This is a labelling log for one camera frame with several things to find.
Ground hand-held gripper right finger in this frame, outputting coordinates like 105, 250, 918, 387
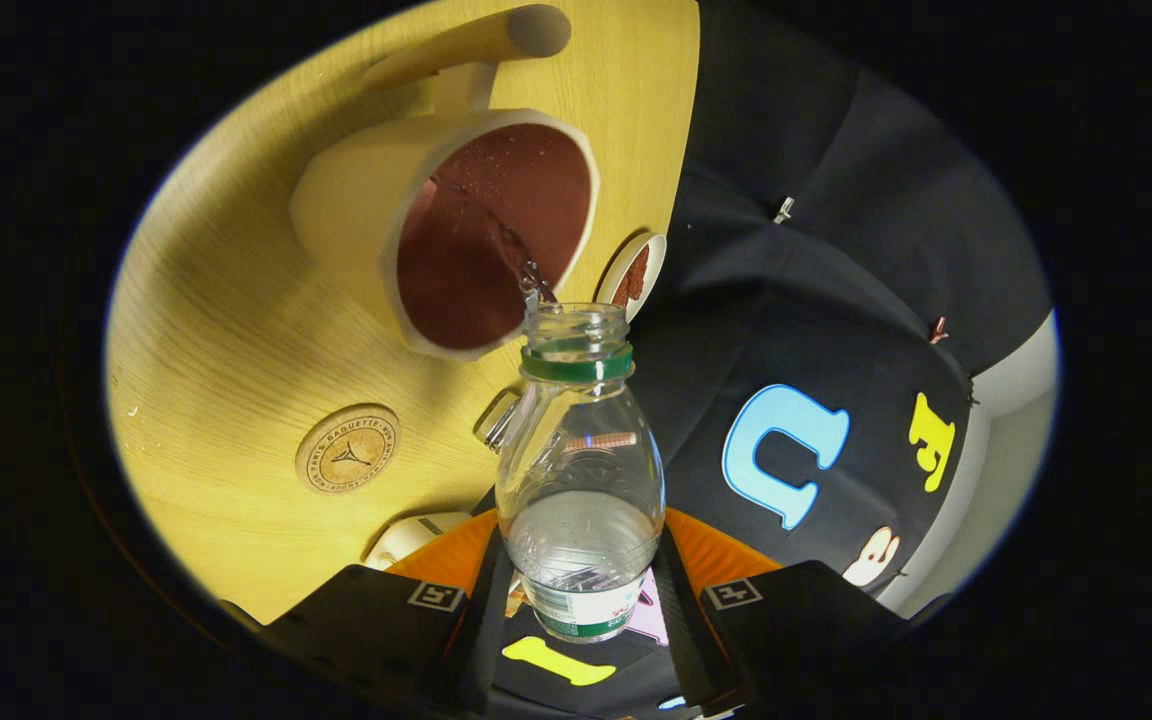
650, 505, 912, 717

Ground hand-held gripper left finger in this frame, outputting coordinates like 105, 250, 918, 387
261, 506, 516, 717

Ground clear plastic juice bottle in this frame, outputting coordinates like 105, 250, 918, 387
494, 300, 668, 643

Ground round cork coaster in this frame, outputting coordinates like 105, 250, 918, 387
295, 403, 402, 496

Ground beige cup with wooden handle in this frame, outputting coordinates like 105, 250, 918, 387
289, 4, 602, 362

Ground white toaster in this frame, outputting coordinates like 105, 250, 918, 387
364, 511, 473, 571

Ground black backdrop cloth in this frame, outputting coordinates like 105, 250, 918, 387
481, 0, 1053, 720

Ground white round plate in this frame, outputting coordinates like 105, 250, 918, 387
596, 233, 668, 322

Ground wooden table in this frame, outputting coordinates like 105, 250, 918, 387
104, 0, 703, 626

